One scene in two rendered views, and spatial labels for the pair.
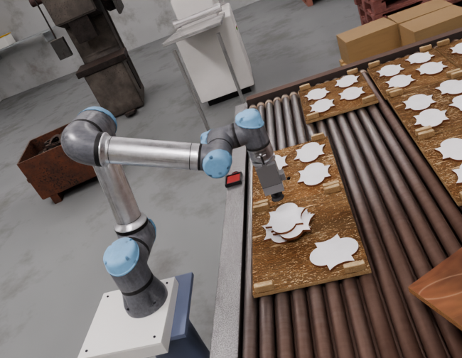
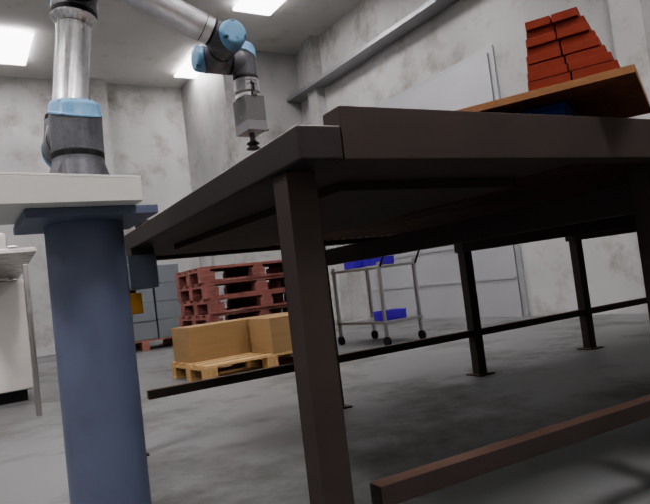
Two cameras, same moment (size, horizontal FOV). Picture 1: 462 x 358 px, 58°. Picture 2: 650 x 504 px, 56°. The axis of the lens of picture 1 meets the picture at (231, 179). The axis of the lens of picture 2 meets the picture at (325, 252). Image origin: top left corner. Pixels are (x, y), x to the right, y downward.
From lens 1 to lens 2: 1.61 m
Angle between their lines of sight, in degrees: 54
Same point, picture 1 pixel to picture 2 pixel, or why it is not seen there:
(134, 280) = (94, 133)
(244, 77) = (23, 371)
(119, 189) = (84, 60)
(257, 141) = (251, 66)
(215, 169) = (233, 31)
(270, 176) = (257, 107)
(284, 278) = not seen: hidden behind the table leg
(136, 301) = (86, 163)
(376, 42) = (222, 336)
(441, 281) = not seen: hidden behind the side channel
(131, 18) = not seen: outside the picture
